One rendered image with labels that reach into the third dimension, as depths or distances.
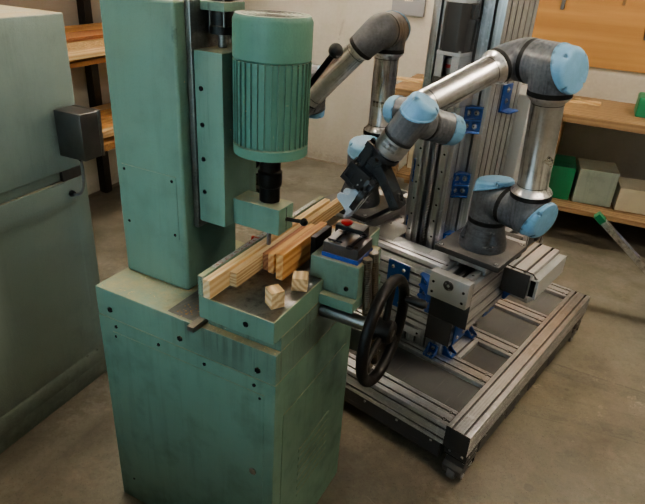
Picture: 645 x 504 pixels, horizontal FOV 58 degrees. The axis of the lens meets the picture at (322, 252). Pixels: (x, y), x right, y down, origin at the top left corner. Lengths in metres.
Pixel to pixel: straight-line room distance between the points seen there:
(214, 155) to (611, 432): 1.94
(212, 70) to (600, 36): 3.41
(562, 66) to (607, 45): 2.86
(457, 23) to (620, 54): 2.64
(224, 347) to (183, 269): 0.26
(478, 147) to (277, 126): 0.90
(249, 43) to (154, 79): 0.27
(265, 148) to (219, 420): 0.72
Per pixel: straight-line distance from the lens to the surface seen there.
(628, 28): 4.44
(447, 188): 2.01
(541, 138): 1.67
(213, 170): 1.43
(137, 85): 1.47
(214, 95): 1.38
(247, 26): 1.28
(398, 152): 1.34
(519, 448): 2.44
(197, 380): 1.56
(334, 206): 1.79
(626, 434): 2.70
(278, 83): 1.28
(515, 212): 1.75
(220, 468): 1.73
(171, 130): 1.43
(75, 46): 3.54
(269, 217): 1.42
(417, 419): 2.15
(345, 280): 1.42
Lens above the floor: 1.63
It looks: 27 degrees down
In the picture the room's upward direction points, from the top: 4 degrees clockwise
